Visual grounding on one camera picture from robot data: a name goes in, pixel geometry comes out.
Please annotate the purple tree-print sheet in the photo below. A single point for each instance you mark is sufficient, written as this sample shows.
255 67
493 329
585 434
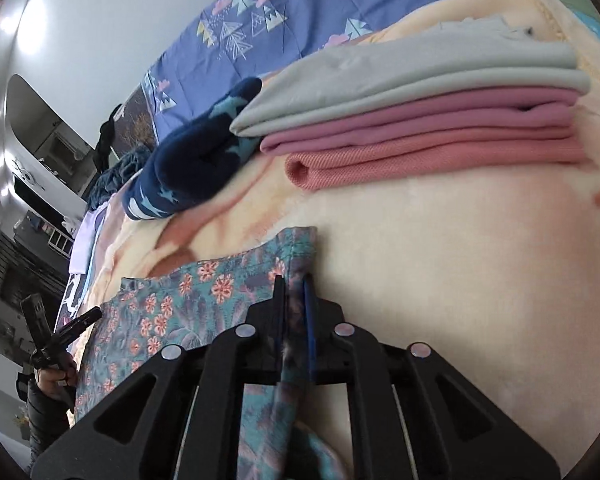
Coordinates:
305 5

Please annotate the black cloth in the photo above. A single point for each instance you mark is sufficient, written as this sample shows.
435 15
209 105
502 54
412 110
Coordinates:
107 135

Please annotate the teal floral shirt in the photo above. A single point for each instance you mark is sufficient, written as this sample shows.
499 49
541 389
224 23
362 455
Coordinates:
180 320

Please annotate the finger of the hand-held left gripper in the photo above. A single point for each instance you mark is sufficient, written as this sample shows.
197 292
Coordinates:
34 320
80 324

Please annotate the navy star-print garment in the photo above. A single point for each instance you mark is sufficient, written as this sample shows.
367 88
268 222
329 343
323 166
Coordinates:
180 170

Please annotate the person's left hand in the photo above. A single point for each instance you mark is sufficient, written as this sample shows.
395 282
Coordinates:
55 382

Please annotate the mauve pink folded cloth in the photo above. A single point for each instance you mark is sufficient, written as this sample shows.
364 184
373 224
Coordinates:
430 117

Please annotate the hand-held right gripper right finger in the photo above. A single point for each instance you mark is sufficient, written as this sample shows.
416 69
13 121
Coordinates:
309 325

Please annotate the grey folded cloth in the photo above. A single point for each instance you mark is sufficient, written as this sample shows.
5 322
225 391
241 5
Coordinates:
405 75

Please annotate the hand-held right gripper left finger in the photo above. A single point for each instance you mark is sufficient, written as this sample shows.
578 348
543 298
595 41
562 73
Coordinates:
279 325

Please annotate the cream printed plush blanket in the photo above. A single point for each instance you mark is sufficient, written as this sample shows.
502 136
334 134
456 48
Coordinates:
455 270

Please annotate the dark tree picture panel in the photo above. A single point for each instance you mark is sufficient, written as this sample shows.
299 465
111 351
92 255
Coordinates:
137 120

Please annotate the lavender cloth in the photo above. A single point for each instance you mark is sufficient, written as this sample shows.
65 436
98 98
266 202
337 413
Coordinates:
87 240

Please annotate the dark teal fleece blanket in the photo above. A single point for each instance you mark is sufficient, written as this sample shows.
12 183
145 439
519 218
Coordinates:
117 175

